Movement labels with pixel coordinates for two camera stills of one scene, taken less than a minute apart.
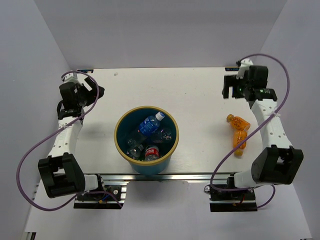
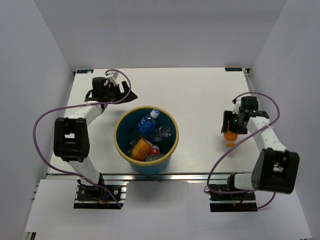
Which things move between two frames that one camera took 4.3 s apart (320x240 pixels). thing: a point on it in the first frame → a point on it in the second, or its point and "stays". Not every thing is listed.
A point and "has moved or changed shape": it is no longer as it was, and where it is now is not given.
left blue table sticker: [85, 71] stays
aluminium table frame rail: [165, 177] stays
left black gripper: [91, 93] → [120, 95]
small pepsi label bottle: [134, 152] → [132, 144]
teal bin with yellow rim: [129, 123] stays
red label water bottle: [152, 153] stays
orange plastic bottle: [240, 135] has moved or changed shape
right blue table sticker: [231, 69] stays
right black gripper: [229, 81] → [228, 116]
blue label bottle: [148, 126] has moved or changed shape
